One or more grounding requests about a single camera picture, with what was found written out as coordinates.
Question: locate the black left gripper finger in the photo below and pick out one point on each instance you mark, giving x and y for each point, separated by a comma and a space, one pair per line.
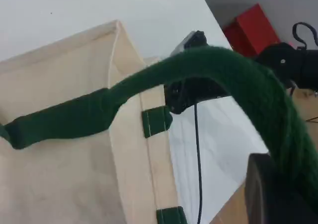
263, 199

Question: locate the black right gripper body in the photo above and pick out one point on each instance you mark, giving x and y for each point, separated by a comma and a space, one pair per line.
186, 92

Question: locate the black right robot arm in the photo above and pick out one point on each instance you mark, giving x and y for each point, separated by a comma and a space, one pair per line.
298, 65

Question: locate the red box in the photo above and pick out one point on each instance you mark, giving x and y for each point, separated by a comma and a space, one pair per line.
253, 30

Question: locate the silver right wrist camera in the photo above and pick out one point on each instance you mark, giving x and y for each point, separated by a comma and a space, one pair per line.
186, 42

